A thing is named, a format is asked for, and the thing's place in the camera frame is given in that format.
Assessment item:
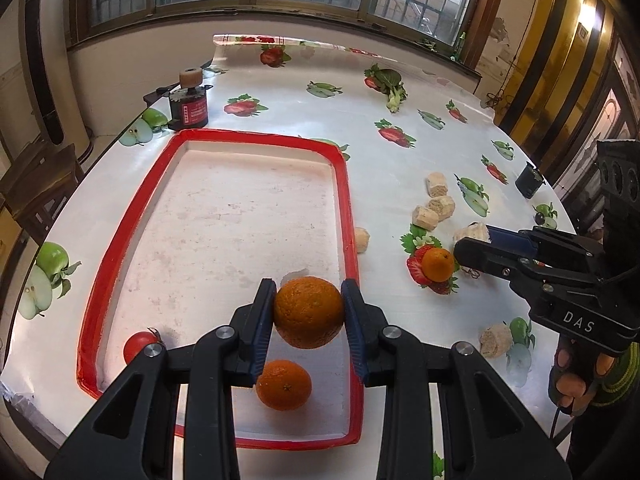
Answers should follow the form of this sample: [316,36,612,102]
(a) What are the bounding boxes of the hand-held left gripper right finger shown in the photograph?
[341,279,571,480]

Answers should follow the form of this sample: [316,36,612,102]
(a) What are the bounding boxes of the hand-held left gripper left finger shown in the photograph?
[44,278,278,480]

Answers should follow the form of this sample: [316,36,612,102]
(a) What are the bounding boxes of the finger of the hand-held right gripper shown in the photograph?
[454,238,540,306]
[487,226,601,267]

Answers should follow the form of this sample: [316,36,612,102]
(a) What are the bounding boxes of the small orange with stem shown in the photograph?
[422,247,456,282]

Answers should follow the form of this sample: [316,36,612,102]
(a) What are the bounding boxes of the small smooth orange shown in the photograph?
[256,359,313,412]

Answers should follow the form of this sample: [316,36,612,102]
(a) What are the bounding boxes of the large rough orange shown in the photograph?
[273,276,346,350]

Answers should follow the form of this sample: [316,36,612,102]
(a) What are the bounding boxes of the red cherry tomato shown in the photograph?
[123,330,166,366]

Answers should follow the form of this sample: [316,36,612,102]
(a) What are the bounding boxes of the red-rimmed white tray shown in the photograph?
[76,129,365,451]

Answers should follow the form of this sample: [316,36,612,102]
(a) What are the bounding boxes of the person's right forearm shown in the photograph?
[567,390,640,480]

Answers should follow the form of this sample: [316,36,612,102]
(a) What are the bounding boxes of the person's right hand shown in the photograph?
[547,332,640,416]

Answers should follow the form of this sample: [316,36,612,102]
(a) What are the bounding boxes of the small black motor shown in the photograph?
[515,161,543,198]

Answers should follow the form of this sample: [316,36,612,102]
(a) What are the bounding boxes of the gold and black door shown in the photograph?
[500,0,640,196]

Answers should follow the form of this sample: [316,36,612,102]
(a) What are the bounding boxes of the black motor with beige wheel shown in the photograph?
[167,67,215,131]

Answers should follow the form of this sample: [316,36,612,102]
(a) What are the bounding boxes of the fruit print tablecloth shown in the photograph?
[0,34,586,480]

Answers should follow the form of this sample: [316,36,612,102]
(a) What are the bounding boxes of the wooden chair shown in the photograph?
[0,145,86,241]

